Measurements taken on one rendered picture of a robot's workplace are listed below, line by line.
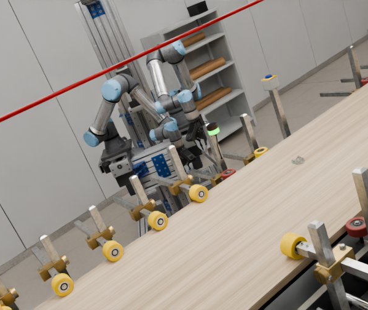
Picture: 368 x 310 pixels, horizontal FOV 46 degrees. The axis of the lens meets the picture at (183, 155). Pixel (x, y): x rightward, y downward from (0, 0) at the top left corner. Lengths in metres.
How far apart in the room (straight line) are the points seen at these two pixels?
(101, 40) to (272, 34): 3.88
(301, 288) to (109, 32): 2.13
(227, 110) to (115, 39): 3.08
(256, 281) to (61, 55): 3.77
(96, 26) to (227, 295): 2.14
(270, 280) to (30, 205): 3.60
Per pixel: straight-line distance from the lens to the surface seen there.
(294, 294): 1.64
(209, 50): 5.73
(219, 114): 5.83
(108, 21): 3.11
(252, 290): 1.49
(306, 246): 1.49
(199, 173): 2.56
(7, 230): 4.79
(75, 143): 4.85
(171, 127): 2.56
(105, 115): 2.78
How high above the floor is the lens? 1.82
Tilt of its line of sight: 19 degrees down
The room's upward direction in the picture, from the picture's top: 22 degrees counter-clockwise
